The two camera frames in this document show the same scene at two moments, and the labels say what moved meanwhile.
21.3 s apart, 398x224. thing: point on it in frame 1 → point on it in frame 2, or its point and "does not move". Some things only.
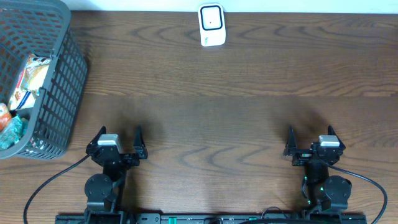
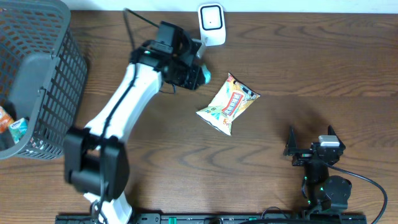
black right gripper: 290,148 does not move
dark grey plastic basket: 43,28 does not move
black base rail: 171,218 does not move
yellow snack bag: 31,80 → 234,98
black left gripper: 123,156 → 189,78
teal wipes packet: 12,132 → 206,73
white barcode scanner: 212,24 does not move
